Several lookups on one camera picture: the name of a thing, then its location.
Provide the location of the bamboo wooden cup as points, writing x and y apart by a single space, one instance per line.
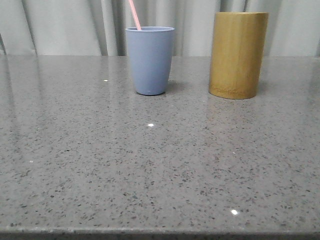
237 53

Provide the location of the grey curtain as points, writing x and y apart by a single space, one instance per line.
97 27

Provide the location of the blue plastic cup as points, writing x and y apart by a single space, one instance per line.
150 52

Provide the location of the pink chopstick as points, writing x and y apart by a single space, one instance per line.
135 15

